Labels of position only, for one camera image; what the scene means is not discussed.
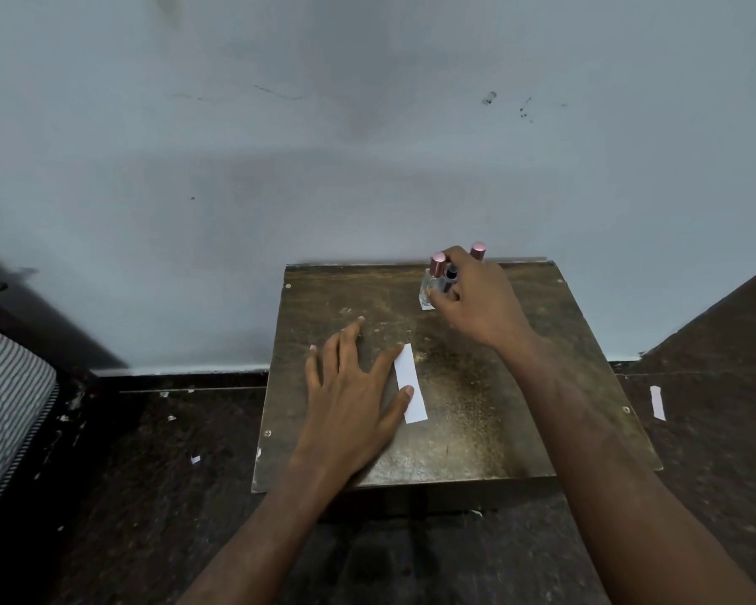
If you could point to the person's left middle finger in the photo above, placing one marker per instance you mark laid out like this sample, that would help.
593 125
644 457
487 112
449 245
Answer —
353 346

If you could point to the black-nozzle spray bottle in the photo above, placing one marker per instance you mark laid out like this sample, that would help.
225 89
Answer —
452 272

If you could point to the long white paper strip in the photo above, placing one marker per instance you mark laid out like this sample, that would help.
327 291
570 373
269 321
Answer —
411 377

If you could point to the person's right forearm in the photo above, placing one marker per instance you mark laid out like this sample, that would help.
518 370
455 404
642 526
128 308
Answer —
605 472

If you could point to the person's left thumb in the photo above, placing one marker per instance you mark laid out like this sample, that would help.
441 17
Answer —
400 403

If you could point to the striped mattress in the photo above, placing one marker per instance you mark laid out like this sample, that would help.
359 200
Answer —
6 409

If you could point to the person's right hand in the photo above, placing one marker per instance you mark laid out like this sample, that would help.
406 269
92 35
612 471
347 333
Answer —
485 302

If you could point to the person's right thumb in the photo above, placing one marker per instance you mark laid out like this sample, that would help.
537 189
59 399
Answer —
442 298

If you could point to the clear pink-capped perfume bottle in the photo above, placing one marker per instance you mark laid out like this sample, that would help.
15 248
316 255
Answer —
436 265

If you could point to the person's left forearm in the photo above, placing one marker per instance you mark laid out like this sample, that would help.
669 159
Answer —
271 535

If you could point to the short white paper strip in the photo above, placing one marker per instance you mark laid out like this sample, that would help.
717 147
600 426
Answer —
658 403

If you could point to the person's left hand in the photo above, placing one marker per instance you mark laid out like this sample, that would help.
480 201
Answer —
343 415

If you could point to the person's left little finger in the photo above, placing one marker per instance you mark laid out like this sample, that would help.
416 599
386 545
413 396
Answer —
314 368

